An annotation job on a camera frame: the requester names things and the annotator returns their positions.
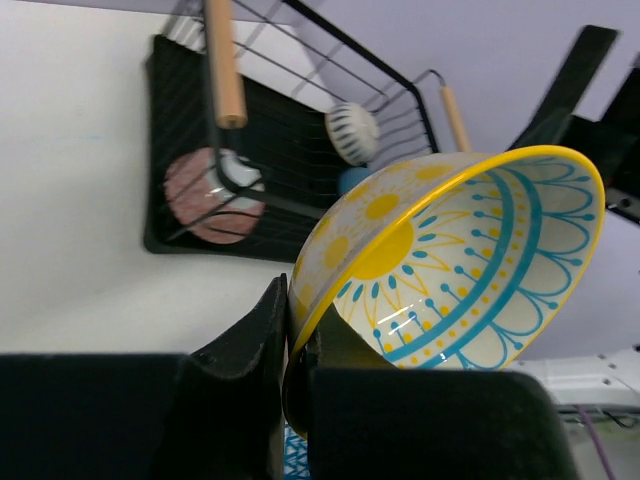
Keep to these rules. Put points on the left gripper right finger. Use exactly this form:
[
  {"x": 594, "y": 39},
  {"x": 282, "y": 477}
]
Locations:
[{"x": 335, "y": 344}]

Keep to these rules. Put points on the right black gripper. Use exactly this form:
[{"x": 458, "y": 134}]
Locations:
[{"x": 612, "y": 143}]

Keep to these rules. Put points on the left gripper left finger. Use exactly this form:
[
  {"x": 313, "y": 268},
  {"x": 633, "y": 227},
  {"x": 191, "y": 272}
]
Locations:
[{"x": 244, "y": 413}]

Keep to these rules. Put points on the yellow blue sun bowl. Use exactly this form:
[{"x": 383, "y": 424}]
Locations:
[{"x": 449, "y": 260}]

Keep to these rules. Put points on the plain blue bowl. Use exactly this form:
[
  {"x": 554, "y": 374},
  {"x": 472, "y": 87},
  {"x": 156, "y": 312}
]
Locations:
[{"x": 351, "y": 177}]

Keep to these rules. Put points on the white blue-striped bowl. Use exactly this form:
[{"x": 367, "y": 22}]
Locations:
[{"x": 353, "y": 132}]

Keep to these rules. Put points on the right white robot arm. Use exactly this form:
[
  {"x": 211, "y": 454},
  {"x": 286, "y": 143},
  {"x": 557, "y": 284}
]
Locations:
[{"x": 603, "y": 385}]

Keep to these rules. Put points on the blue triangle pattern bowl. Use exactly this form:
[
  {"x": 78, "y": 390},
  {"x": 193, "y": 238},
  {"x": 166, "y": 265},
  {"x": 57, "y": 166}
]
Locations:
[{"x": 295, "y": 458}]

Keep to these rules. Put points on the right wooden rack handle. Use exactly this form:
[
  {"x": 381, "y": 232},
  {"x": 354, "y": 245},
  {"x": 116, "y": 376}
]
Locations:
[{"x": 455, "y": 119}]

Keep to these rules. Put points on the wooden rack handle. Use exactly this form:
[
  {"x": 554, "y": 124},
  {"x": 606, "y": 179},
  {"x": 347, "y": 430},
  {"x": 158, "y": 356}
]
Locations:
[
  {"x": 455, "y": 119},
  {"x": 229, "y": 98}
]

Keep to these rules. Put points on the black wire dish rack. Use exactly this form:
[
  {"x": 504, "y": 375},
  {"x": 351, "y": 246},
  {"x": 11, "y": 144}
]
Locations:
[{"x": 295, "y": 65}]

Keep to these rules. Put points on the left wooden rack handle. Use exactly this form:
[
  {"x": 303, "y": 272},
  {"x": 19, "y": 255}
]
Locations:
[{"x": 229, "y": 98}]

